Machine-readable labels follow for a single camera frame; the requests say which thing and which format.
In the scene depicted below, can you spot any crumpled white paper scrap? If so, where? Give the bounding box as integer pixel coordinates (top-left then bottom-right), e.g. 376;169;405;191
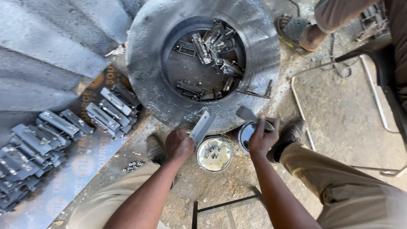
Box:
104;44;127;58

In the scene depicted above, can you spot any person's left trouser leg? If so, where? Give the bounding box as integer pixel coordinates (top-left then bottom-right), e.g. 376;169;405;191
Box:
65;160;178;229

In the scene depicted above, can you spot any thin metal u-frame part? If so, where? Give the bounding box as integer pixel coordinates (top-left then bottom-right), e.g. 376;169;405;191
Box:
235;73;273;100

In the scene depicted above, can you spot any large grey painted tyre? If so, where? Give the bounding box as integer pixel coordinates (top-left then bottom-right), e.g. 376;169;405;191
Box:
125;0;281;135

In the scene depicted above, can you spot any person's trouser leg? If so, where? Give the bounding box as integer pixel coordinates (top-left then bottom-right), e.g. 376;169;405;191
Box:
65;160;178;229
279;142;407;229

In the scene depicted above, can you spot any rusty metal tool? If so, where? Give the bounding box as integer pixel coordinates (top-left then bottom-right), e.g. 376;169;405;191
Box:
355;3;391;42

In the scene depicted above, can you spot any heap of dark metal clamps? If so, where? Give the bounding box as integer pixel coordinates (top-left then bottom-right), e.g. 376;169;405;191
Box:
173;19;246;102

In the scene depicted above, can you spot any grey corrugated sheet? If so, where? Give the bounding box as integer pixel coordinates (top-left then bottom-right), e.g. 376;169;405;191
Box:
0;0;147;112

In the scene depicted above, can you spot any small cluster of steel nuts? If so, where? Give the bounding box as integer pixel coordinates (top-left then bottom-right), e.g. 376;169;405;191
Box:
122;161;146;173

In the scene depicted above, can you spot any light grey metal plate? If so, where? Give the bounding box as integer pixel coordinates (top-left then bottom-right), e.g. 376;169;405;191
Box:
189;110;217;148

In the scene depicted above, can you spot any dark grey bent metal piece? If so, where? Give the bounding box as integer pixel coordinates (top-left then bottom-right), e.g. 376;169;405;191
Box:
236;106;275;131

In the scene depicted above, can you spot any printed brown plywood board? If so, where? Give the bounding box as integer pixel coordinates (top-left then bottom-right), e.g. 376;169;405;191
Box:
0;65;153;229

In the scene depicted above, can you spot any dark shiny round tin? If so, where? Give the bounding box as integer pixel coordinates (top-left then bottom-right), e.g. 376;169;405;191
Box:
237;121;260;155

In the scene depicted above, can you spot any black metal stool frame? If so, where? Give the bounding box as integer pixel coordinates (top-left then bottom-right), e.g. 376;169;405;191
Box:
191;186;266;229

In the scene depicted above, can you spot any person's right trouser leg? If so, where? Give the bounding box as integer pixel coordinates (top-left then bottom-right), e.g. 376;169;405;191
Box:
279;142;407;229

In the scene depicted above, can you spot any metal tube chair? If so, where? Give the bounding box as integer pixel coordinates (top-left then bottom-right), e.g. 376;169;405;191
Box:
291;33;407;177

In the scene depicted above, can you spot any person's left worn shoe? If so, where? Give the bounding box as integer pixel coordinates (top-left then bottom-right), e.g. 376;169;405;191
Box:
146;134;178;190

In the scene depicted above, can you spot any person's right black shoe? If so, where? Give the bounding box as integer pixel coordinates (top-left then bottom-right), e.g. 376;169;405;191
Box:
266;119;308;163

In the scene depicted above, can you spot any thin dark cable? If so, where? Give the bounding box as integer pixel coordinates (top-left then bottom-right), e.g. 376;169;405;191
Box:
319;32;360;79

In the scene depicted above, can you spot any person's right hand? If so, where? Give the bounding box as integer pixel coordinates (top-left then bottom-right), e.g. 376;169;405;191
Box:
248;115;280;159

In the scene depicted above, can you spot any white round tin with nuts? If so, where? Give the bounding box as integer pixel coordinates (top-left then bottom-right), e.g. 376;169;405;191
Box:
196;136;233;173

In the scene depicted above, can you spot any pile of grey assembled brackets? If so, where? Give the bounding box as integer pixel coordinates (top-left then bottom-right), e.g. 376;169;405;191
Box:
0;82;142;216

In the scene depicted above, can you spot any person's left hand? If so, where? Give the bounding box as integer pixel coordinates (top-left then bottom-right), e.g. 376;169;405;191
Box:
165;128;195;161

